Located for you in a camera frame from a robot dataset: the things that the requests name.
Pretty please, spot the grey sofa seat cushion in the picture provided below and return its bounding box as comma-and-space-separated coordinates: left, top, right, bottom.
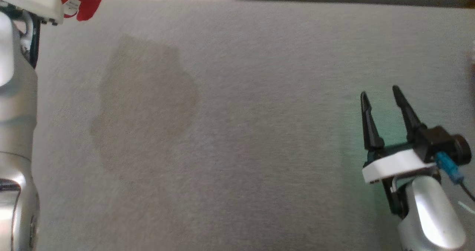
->
32, 0, 475, 251

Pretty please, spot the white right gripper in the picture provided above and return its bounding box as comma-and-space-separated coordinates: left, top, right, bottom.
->
360, 85, 442, 218

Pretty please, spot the right arm cable blue plug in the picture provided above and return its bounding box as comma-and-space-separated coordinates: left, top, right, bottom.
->
433, 151, 475, 204

